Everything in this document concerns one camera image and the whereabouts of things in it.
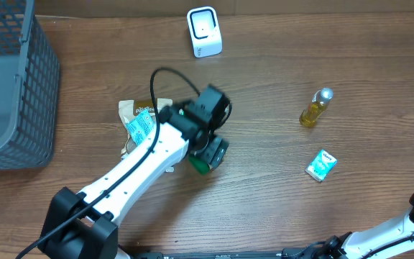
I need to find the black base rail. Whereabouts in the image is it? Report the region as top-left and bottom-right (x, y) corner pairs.
(129, 247), (318, 259)

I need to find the white barcode scanner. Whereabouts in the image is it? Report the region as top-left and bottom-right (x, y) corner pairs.
(186, 6), (223, 58)

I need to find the grey plastic shopping basket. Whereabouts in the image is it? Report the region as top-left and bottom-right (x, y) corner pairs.
(0, 1), (60, 170)

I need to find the teal tissue pack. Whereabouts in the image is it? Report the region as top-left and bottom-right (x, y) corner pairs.
(124, 110), (155, 145)
(305, 150), (338, 182)

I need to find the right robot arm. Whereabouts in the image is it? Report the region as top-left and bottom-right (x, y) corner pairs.
(311, 193), (414, 259)

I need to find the snack packet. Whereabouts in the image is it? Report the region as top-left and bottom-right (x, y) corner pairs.
(119, 99), (156, 160)

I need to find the green lid white jar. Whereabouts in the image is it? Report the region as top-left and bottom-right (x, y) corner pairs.
(188, 155), (212, 175)

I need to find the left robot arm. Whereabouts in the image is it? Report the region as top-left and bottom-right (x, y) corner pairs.
(37, 86), (231, 259)

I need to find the yellow liquid bottle silver cap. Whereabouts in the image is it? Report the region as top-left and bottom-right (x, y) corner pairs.
(299, 88), (334, 127)

